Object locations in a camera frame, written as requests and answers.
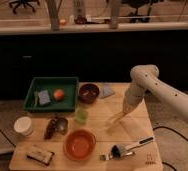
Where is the black cable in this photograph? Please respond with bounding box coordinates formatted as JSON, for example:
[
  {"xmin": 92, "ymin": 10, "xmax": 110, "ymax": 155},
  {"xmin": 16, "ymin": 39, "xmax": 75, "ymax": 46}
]
[{"xmin": 152, "ymin": 125, "xmax": 188, "ymax": 148}]

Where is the black dish brush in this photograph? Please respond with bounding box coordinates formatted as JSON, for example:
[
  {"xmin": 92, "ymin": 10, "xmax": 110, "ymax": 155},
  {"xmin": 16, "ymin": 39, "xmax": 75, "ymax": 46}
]
[{"xmin": 111, "ymin": 137, "xmax": 154, "ymax": 157}]

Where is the small metal cup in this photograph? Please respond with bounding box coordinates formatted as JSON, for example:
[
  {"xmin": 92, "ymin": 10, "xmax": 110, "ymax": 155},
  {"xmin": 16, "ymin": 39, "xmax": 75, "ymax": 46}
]
[{"xmin": 57, "ymin": 118, "xmax": 68, "ymax": 134}]

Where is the brown white box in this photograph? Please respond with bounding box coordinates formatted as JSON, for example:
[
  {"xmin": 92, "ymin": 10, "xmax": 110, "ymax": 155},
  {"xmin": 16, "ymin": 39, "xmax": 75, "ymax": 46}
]
[{"xmin": 26, "ymin": 145, "xmax": 54, "ymax": 166}]

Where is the office chair left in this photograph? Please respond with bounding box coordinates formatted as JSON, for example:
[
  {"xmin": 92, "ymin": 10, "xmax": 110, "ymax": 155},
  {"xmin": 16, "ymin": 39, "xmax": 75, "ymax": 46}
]
[{"xmin": 9, "ymin": 0, "xmax": 40, "ymax": 14}]

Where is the office chair right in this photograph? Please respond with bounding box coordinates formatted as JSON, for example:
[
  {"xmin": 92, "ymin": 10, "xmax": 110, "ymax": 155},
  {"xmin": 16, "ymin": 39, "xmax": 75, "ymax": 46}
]
[{"xmin": 121, "ymin": 0, "xmax": 164, "ymax": 23}]

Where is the white paper cup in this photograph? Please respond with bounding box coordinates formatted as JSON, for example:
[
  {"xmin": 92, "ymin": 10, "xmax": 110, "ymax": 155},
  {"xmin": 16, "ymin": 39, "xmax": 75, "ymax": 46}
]
[{"xmin": 14, "ymin": 116, "xmax": 34, "ymax": 136}]

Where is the green plastic cup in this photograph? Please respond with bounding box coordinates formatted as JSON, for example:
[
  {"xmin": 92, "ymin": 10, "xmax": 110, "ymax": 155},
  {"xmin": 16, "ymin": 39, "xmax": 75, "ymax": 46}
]
[{"xmin": 75, "ymin": 108, "xmax": 88, "ymax": 124}]

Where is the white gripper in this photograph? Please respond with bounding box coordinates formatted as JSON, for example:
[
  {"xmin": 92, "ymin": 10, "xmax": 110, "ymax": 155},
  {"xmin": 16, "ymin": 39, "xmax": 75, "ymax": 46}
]
[{"xmin": 122, "ymin": 84, "xmax": 145, "ymax": 116}]

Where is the dark maroon bowl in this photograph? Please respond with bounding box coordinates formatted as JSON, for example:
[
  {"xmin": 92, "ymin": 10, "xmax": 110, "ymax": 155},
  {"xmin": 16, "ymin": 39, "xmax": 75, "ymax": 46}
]
[{"xmin": 78, "ymin": 83, "xmax": 99, "ymax": 104}]

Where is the blue sponge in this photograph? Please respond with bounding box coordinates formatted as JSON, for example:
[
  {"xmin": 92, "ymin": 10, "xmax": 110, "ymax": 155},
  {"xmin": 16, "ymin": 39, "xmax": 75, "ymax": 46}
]
[{"xmin": 38, "ymin": 90, "xmax": 51, "ymax": 105}]

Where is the metal fork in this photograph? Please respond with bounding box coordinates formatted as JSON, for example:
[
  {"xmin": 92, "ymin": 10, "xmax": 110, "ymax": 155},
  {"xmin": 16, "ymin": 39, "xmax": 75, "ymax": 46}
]
[{"xmin": 99, "ymin": 152, "xmax": 135, "ymax": 161}]

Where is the orange bowl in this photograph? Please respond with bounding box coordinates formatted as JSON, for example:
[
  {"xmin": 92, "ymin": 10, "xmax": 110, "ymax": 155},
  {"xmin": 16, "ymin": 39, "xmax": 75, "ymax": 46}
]
[{"xmin": 63, "ymin": 129, "xmax": 96, "ymax": 161}]

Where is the orange red fruit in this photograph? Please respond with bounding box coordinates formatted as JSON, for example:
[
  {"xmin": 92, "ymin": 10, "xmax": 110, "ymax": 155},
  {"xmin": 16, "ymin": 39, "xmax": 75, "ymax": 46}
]
[{"xmin": 53, "ymin": 89, "xmax": 65, "ymax": 101}]

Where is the yellow banana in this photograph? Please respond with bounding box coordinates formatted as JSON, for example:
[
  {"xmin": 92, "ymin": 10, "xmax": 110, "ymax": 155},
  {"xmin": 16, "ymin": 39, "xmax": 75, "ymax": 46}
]
[{"xmin": 105, "ymin": 111, "xmax": 125, "ymax": 130}]

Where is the office chair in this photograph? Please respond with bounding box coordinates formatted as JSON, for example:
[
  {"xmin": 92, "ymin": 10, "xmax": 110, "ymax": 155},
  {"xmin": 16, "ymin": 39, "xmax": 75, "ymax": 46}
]
[
  {"xmin": 9, "ymin": 0, "xmax": 40, "ymax": 14},
  {"xmin": 121, "ymin": 0, "xmax": 164, "ymax": 23}
]

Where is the green plastic tray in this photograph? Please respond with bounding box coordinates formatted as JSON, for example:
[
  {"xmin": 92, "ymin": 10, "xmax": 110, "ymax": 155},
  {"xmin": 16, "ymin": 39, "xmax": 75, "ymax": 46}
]
[{"xmin": 24, "ymin": 77, "xmax": 79, "ymax": 112}]

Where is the blue grey cloth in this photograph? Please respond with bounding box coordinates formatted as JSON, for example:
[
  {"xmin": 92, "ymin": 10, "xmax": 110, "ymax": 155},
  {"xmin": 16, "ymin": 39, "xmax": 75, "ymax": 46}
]
[{"xmin": 99, "ymin": 85, "xmax": 115, "ymax": 99}]

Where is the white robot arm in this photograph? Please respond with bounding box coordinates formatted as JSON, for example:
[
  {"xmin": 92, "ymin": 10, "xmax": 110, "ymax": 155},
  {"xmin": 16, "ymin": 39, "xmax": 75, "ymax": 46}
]
[{"xmin": 122, "ymin": 65, "xmax": 188, "ymax": 124}]

